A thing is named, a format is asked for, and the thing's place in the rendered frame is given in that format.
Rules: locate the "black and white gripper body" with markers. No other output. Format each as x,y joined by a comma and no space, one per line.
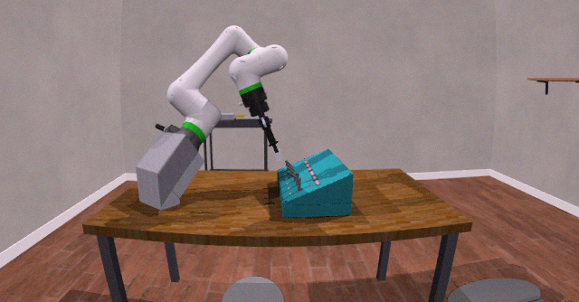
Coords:
259,110

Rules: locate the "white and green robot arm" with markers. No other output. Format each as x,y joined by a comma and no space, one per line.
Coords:
201,115

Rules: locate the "teal switch console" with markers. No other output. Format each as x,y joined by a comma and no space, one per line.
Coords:
325,190

